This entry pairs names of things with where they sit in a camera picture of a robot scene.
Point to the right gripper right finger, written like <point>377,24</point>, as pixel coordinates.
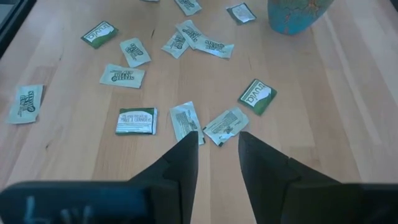
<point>280,193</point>

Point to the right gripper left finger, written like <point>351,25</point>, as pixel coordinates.
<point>177,186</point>

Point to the pale green Stevia packet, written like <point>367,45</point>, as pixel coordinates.
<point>122,76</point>
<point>150,0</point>
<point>189,31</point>
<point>188,6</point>
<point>174,46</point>
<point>25,104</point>
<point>135,53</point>
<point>216,48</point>
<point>185,119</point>
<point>226,124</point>

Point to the teal brown ceramic mug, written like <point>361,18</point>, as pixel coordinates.
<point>295,18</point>

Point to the black aluminium rig frame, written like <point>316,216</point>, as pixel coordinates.
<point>19,17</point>

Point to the green white Truvia packet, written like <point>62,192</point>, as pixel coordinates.
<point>136,121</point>
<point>241,13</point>
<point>99,35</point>
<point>257,96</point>

